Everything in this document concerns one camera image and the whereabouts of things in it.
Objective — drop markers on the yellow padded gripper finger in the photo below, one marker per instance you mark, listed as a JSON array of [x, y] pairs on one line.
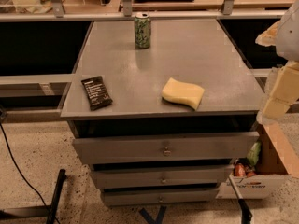
[[280, 93], [268, 37]]

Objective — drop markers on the green soda can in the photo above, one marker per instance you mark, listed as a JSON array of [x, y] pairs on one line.
[[142, 24]]

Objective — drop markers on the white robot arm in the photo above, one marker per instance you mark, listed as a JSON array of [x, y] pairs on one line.
[[287, 40]]

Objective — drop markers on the green snack bag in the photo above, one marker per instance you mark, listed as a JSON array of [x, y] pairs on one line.
[[253, 155]]

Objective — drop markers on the cardboard box with items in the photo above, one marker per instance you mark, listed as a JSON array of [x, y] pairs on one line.
[[277, 162]]

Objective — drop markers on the top grey drawer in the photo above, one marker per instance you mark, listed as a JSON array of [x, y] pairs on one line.
[[172, 147]]

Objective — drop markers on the grey drawer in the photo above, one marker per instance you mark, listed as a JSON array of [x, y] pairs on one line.
[[158, 177], [172, 147], [158, 196]]

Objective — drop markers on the yellow sponge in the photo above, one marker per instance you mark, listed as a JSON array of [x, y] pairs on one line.
[[182, 93]]

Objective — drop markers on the middle grey drawer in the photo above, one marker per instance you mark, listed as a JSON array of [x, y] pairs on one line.
[[158, 177]]

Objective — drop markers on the bottom grey drawer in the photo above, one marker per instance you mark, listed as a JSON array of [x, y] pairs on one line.
[[158, 196]]

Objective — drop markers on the grey drawer cabinet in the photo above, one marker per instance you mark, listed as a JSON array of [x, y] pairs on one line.
[[190, 51]]

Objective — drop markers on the black snack bar wrapper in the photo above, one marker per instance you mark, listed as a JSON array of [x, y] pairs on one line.
[[96, 92]]

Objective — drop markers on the black metal stand leg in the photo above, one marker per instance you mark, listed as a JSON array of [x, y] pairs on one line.
[[48, 211]]

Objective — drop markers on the black tool handle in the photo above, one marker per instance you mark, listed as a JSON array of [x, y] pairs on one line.
[[246, 213]]

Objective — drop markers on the grey metal shelf rail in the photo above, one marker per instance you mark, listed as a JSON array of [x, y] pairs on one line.
[[126, 13]]

